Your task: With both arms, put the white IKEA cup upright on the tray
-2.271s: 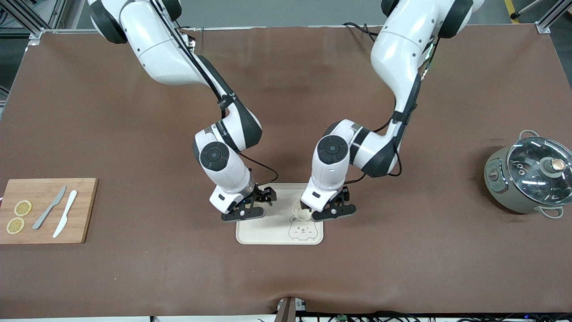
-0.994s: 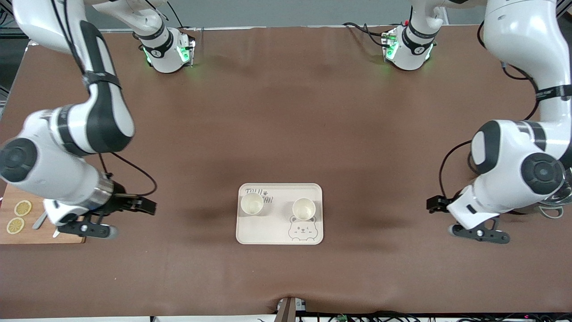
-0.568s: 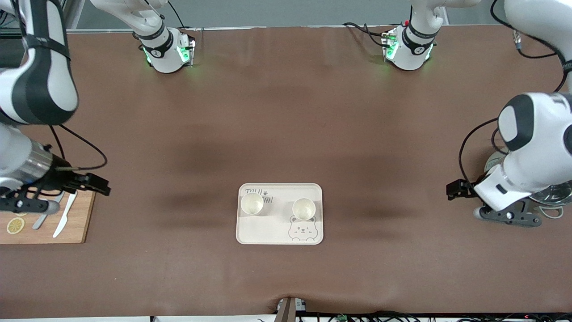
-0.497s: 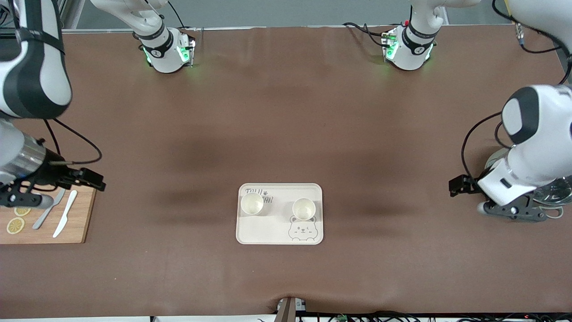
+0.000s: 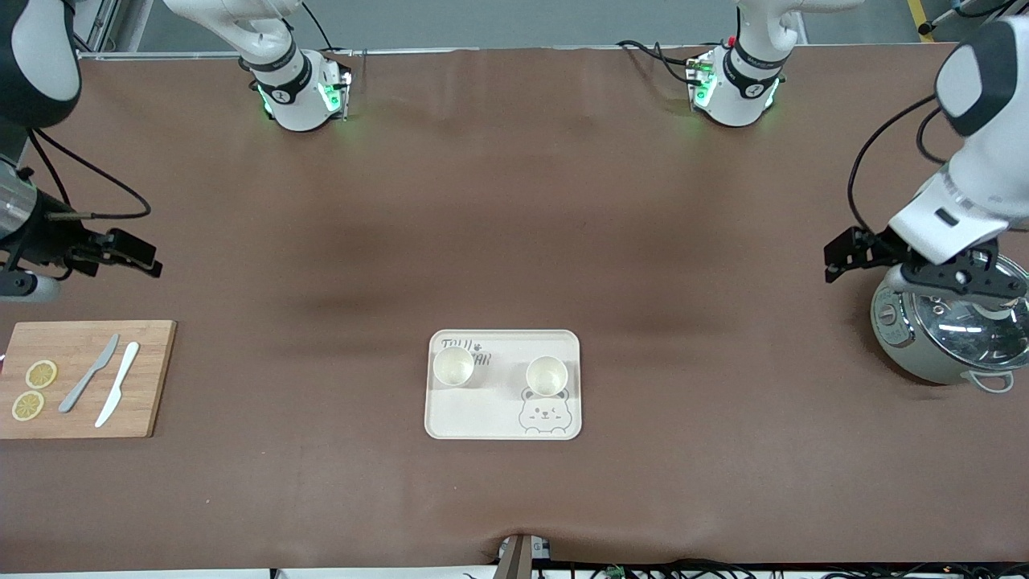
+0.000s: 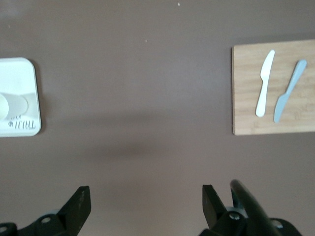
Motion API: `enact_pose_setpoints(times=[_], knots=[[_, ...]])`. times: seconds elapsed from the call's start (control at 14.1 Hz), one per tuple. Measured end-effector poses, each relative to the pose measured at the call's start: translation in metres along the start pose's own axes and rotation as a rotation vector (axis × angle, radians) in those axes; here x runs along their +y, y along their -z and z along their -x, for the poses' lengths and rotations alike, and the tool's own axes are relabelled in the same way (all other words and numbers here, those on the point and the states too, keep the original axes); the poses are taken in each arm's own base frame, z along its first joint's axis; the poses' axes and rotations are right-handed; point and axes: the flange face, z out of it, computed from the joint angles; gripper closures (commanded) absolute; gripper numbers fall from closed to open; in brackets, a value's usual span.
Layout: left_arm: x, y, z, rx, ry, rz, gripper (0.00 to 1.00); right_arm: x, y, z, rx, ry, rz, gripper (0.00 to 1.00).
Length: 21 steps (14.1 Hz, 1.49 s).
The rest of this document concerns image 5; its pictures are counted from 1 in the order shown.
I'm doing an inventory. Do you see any white plastic cup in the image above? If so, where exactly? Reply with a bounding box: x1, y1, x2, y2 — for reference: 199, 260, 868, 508
433, 346, 475, 388
526, 355, 570, 398

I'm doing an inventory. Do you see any cream bear print tray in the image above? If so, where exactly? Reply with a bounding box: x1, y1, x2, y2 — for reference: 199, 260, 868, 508
424, 329, 582, 441

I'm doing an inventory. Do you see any glass pot lid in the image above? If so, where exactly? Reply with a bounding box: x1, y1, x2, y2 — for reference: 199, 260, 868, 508
912, 277, 1029, 372

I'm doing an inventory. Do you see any grey-green electric cooking pot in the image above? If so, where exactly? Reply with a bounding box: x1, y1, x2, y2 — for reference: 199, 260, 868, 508
871, 265, 1029, 393

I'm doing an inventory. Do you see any grey table knife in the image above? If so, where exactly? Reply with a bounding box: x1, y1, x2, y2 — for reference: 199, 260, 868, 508
58, 334, 120, 413

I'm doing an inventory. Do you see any white plastic knife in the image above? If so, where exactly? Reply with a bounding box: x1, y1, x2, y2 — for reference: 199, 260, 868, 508
95, 342, 141, 428

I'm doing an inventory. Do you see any wooden cutting board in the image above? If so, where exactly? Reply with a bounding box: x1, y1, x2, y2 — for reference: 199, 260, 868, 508
0, 320, 178, 439

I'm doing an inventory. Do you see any brown table cover mat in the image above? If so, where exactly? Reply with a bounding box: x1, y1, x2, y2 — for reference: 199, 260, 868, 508
0, 44, 1029, 565

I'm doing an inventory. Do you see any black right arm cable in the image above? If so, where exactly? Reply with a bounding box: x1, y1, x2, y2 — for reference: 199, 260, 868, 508
28, 127, 154, 222

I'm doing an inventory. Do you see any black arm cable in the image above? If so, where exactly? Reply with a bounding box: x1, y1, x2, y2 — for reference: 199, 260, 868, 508
847, 95, 949, 236
28, 127, 154, 222

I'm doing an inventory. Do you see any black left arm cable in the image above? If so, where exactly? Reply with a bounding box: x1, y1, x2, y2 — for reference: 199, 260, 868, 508
847, 95, 949, 236

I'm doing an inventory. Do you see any metal table edge bracket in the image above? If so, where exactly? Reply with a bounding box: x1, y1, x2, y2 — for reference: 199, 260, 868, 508
497, 533, 552, 579

